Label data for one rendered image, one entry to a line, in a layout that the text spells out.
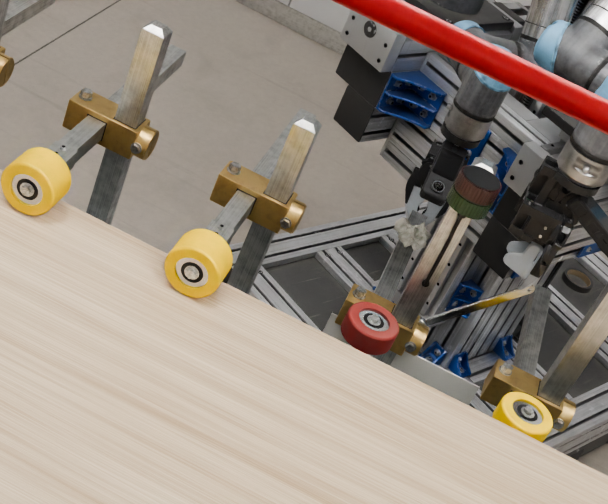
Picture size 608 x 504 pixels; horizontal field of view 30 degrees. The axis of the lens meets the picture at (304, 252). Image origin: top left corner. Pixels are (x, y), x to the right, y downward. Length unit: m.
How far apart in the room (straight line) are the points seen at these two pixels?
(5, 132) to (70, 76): 0.44
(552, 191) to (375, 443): 0.46
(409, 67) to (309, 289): 0.71
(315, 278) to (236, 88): 1.27
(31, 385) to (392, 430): 0.47
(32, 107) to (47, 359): 2.18
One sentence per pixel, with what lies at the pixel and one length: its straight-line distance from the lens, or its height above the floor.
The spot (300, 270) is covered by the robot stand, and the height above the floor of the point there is 0.21.
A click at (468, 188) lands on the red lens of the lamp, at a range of 1.50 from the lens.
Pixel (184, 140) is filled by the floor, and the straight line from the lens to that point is 3.57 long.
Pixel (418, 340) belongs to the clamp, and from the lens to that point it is 1.71.
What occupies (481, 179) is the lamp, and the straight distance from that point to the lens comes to 1.52.
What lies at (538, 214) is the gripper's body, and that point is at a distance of 1.64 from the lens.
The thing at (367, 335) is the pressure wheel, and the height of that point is 0.91.
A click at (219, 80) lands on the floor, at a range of 3.97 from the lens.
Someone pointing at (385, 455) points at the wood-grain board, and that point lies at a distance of 1.44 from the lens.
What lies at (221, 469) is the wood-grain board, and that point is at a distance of 1.33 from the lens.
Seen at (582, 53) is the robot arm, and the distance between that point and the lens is 1.69.
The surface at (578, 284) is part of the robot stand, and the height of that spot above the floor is 0.21.
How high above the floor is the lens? 1.86
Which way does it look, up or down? 34 degrees down
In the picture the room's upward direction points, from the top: 25 degrees clockwise
